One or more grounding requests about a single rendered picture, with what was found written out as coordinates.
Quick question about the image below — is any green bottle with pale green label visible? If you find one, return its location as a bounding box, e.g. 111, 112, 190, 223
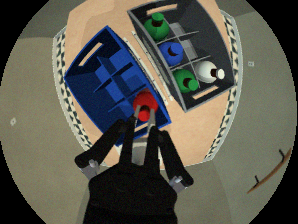
172, 69, 198, 93
143, 13, 169, 44

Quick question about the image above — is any dark blue crate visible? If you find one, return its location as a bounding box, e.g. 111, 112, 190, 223
63, 25, 172, 134

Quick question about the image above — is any white bottle with grey label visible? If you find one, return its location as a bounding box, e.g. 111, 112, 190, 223
192, 61, 224, 83

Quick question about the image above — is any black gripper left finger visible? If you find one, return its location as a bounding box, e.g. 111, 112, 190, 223
74, 105, 140, 192

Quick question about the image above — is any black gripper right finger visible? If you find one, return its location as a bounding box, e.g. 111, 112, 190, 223
143, 109, 194, 196

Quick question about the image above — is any dark grey divided crate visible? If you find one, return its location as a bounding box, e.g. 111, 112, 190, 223
127, 0, 236, 113

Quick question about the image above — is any red bottle with pink label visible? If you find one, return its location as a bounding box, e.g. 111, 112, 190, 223
133, 88, 158, 121

